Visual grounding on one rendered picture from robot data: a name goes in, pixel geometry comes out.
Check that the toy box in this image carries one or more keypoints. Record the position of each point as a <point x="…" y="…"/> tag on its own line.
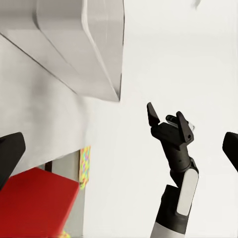
<point x="78" y="41"/>

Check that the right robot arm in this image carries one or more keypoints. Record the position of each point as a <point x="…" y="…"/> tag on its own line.
<point x="176" y="202"/>

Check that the swivel chair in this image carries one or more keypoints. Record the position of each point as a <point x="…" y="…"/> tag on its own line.
<point x="36" y="204"/>

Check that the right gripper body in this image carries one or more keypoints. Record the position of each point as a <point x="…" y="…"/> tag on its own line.
<point x="175" y="149"/>

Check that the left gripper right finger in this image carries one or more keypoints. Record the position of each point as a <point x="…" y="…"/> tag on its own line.
<point x="230" y="148"/>

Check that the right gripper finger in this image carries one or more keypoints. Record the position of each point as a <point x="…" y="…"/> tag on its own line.
<point x="153" y="119"/>
<point x="184" y="131"/>

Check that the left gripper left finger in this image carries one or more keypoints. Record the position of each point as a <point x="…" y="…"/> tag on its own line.
<point x="12" y="147"/>

